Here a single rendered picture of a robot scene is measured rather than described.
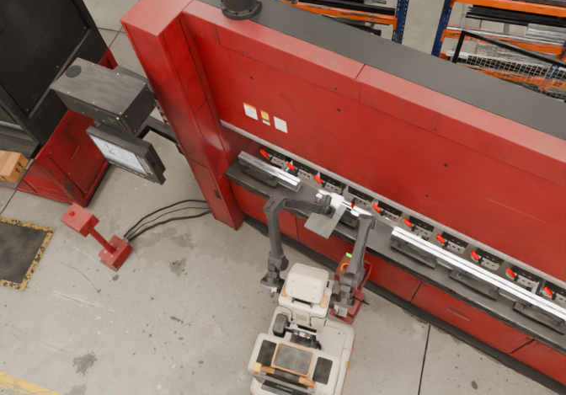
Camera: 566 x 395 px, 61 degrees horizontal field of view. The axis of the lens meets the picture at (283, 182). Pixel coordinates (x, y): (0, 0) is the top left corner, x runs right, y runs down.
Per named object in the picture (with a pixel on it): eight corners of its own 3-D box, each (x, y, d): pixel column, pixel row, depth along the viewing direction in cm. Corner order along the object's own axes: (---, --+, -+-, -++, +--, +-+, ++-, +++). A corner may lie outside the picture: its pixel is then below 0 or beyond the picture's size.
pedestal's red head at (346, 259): (333, 279, 332) (333, 270, 317) (344, 259, 339) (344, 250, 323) (360, 292, 326) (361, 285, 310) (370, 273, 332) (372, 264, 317)
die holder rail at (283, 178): (239, 163, 360) (237, 157, 352) (243, 157, 362) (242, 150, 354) (296, 192, 344) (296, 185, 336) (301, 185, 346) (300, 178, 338)
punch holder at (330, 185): (319, 185, 311) (318, 172, 297) (326, 175, 314) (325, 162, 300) (339, 194, 306) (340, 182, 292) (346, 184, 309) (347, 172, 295)
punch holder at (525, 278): (504, 275, 272) (514, 265, 258) (509, 263, 276) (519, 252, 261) (531, 288, 268) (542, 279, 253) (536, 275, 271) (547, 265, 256)
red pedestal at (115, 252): (99, 261, 425) (53, 221, 353) (118, 238, 435) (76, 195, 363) (116, 272, 419) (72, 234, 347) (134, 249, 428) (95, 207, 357)
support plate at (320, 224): (303, 226, 318) (303, 226, 317) (323, 195, 328) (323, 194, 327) (327, 239, 312) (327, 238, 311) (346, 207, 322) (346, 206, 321)
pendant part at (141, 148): (108, 162, 325) (84, 131, 294) (118, 148, 330) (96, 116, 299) (162, 186, 313) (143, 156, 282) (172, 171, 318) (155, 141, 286)
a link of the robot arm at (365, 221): (358, 209, 277) (375, 213, 274) (360, 213, 290) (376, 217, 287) (338, 285, 269) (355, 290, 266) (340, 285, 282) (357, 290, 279)
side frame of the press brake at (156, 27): (214, 219, 437) (118, 19, 238) (264, 150, 469) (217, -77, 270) (237, 232, 429) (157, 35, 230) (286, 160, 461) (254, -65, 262)
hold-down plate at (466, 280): (448, 277, 305) (449, 275, 302) (451, 270, 307) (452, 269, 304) (495, 301, 295) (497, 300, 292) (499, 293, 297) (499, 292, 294)
